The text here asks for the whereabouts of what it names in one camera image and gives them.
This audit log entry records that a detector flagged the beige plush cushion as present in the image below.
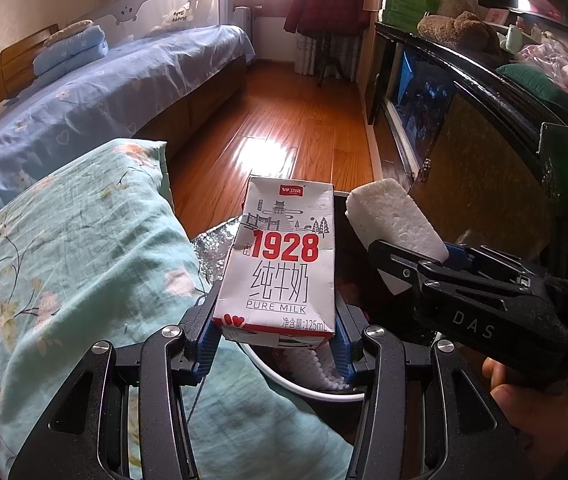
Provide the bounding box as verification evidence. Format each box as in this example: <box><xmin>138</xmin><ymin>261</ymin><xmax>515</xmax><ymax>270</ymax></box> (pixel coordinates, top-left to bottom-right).
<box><xmin>436</xmin><ymin>0</ymin><xmax>480</xmax><ymax>18</ymax></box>

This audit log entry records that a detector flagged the white milk carton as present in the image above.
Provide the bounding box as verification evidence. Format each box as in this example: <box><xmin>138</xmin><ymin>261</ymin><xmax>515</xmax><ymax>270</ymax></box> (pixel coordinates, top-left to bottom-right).
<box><xmin>212</xmin><ymin>176</ymin><xmax>337</xmax><ymax>351</ymax></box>

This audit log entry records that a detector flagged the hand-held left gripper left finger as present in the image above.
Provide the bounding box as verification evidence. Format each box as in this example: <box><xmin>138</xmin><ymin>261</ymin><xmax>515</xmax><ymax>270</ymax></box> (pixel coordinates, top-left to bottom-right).
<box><xmin>6</xmin><ymin>285</ymin><xmax>225</xmax><ymax>480</ymax></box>

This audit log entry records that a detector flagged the round metal trash can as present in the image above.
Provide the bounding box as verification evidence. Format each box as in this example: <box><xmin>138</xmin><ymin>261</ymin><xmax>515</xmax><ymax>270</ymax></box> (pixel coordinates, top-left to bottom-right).
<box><xmin>234</xmin><ymin>190</ymin><xmax>380</xmax><ymax>403</ymax></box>

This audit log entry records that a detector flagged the white foam block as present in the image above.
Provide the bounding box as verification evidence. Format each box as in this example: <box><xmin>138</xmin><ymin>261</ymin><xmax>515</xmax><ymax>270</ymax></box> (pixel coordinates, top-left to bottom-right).
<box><xmin>345</xmin><ymin>177</ymin><xmax>449</xmax><ymax>265</ymax></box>

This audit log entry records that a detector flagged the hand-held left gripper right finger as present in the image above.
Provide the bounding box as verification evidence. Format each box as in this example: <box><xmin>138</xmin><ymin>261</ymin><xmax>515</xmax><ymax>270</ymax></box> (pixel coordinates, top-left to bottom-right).
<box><xmin>331</xmin><ymin>300</ymin><xmax>527</xmax><ymax>480</ymax></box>

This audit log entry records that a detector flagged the grey bed guard rail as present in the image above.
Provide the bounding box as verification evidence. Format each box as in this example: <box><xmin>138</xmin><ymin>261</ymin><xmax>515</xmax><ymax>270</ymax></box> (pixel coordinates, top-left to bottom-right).
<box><xmin>61</xmin><ymin>0</ymin><xmax>222</xmax><ymax>41</ymax></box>

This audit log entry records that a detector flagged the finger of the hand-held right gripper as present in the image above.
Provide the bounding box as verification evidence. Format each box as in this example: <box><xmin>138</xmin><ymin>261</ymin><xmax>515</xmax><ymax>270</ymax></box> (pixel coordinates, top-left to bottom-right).
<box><xmin>444</xmin><ymin>241</ymin><xmax>536</xmax><ymax>287</ymax></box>
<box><xmin>368</xmin><ymin>239</ymin><xmax>510</xmax><ymax>312</ymax></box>

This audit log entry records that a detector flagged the person's right hand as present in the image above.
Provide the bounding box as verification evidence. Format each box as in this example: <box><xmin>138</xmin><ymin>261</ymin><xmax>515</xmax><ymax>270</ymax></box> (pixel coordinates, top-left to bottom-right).
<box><xmin>481</xmin><ymin>354</ymin><xmax>568</xmax><ymax>476</ymax></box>

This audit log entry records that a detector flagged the white radiator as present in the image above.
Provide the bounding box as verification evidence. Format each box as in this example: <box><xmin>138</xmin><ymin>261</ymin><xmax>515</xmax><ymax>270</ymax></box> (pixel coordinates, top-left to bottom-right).
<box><xmin>235</xmin><ymin>5</ymin><xmax>256</xmax><ymax>36</ymax></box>

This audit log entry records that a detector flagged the white foam fruit net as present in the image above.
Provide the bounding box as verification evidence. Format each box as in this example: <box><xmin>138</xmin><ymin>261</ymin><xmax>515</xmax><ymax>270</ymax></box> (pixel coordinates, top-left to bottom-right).
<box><xmin>284</xmin><ymin>347</ymin><xmax>350</xmax><ymax>391</ymax></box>

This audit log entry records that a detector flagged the black cabinet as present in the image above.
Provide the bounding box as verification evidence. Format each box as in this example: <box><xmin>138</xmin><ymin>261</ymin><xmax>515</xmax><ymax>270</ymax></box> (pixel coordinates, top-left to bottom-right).
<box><xmin>359</xmin><ymin>20</ymin><xmax>568</xmax><ymax>281</ymax></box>

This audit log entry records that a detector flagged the beige pillow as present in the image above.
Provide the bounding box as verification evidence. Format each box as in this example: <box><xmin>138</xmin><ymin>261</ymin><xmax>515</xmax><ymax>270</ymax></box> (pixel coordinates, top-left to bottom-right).
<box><xmin>44</xmin><ymin>20</ymin><xmax>95</xmax><ymax>46</ymax></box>

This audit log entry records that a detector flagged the dark green cloth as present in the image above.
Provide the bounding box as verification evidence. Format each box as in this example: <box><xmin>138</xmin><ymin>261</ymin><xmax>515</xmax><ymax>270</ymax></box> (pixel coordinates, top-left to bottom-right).
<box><xmin>496</xmin><ymin>62</ymin><xmax>568</xmax><ymax>126</ymax></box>

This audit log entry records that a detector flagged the grey window curtain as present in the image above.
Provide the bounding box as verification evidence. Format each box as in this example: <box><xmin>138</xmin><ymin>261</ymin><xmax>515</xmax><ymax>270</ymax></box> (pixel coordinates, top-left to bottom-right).
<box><xmin>294</xmin><ymin>32</ymin><xmax>362</xmax><ymax>83</ymax></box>

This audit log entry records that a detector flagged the folded blue quilt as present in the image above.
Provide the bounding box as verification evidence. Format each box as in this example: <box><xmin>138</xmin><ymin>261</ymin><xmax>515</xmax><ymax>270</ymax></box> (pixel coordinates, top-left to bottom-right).
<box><xmin>32</xmin><ymin>26</ymin><xmax>110</xmax><ymax>77</ymax></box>

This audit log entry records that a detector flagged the silver foil sheet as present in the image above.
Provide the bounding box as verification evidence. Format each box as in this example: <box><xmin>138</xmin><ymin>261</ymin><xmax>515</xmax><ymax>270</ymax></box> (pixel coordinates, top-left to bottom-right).
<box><xmin>189</xmin><ymin>217</ymin><xmax>245</xmax><ymax>306</ymax></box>

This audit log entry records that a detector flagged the brown teddy bear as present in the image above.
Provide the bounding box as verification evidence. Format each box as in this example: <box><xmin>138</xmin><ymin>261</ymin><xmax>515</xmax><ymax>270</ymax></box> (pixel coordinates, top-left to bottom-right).
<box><xmin>416</xmin><ymin>10</ymin><xmax>502</xmax><ymax>56</ymax></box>

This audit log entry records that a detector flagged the black coat stand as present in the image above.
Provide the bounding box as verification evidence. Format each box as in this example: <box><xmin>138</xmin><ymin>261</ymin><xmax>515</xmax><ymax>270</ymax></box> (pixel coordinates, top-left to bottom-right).
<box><xmin>316</xmin><ymin>30</ymin><xmax>345</xmax><ymax>86</ymax></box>

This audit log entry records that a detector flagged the glass cabinet door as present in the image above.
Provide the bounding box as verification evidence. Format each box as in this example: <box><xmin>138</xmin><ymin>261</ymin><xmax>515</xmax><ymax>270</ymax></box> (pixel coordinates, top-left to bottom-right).
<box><xmin>386</xmin><ymin>42</ymin><xmax>457</xmax><ymax>171</ymax></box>

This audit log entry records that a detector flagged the teal floral blanket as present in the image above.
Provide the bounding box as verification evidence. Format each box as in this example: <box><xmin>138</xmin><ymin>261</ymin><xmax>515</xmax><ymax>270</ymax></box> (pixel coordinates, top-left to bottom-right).
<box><xmin>0</xmin><ymin>137</ymin><xmax>355</xmax><ymax>480</ymax></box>

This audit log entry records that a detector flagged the pink plastic bag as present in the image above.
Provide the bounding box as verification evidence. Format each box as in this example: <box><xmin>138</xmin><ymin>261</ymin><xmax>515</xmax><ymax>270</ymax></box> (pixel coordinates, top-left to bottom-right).
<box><xmin>514</xmin><ymin>40</ymin><xmax>568</xmax><ymax>86</ymax></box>

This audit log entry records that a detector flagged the pale green bottle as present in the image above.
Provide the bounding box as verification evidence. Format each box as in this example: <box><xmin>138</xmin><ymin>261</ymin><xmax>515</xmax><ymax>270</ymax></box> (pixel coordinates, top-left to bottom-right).
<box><xmin>504</xmin><ymin>25</ymin><xmax>524</xmax><ymax>56</ymax></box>

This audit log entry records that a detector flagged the bed with blue sheet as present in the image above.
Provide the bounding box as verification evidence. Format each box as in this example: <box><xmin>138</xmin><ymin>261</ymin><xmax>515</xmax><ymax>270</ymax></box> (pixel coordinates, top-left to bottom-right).
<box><xmin>0</xmin><ymin>24</ymin><xmax>257</xmax><ymax>241</ymax></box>

